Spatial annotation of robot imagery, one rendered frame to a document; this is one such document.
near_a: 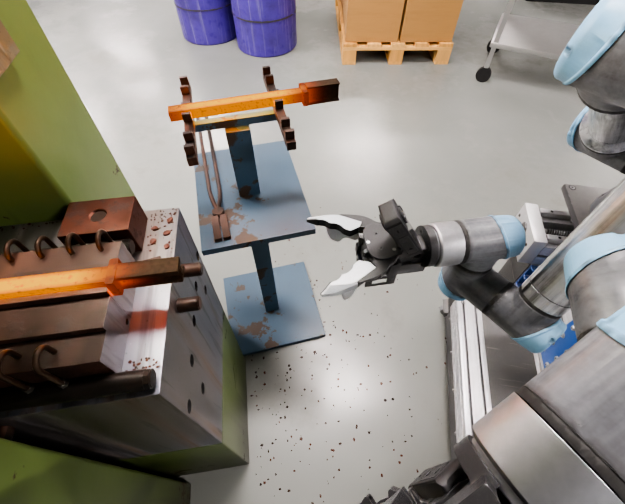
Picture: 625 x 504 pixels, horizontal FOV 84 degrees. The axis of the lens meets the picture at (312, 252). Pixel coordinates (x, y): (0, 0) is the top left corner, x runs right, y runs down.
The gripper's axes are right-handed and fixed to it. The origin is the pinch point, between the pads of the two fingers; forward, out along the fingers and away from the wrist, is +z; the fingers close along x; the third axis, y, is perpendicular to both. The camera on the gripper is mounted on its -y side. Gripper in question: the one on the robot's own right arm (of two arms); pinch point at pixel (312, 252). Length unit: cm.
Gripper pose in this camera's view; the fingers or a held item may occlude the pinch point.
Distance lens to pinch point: 55.5
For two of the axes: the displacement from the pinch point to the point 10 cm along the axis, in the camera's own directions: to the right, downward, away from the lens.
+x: -1.5, -7.9, 5.9
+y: 0.0, 6.0, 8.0
